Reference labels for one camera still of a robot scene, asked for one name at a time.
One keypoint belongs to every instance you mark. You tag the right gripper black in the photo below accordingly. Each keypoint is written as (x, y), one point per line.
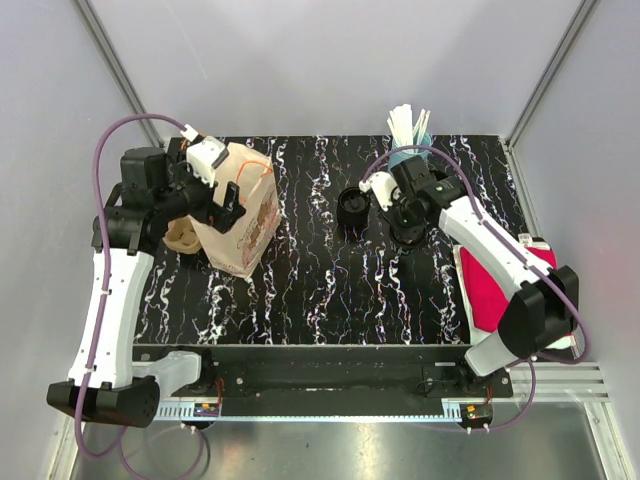
(390, 219)

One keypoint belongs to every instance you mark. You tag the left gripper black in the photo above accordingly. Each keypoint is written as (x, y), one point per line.
(220, 216)

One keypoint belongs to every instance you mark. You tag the brown paper takeout bag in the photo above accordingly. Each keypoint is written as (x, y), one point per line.
(239, 251)

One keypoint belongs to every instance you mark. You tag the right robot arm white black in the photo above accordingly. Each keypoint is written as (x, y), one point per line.
(542, 300)

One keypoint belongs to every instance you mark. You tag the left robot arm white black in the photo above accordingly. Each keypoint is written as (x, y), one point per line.
(157, 186)

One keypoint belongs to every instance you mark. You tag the cardboard cup carrier left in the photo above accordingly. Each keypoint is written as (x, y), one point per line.
(181, 237)

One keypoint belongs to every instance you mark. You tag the black ribbed cup with lid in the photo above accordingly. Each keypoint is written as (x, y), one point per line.
(353, 208)

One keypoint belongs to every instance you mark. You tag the light blue cup holder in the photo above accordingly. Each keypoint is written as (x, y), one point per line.
(399, 157)

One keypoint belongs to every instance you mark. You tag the red folded cloth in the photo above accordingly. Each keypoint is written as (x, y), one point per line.
(483, 300)

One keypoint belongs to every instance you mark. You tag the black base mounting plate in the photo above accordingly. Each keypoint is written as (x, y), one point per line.
(333, 382)

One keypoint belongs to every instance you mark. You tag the white tray under cloth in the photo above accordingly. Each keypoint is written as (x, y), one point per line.
(541, 249)

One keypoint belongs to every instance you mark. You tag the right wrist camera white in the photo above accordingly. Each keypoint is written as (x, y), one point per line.
(382, 185)

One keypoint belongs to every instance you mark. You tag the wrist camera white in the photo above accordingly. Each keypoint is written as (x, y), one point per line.
(382, 185)
(204, 154)

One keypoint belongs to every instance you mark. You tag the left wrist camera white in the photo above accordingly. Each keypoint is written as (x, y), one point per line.
(204, 154)

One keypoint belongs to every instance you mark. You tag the aluminium front rail frame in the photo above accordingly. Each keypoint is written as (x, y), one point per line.
(541, 421)

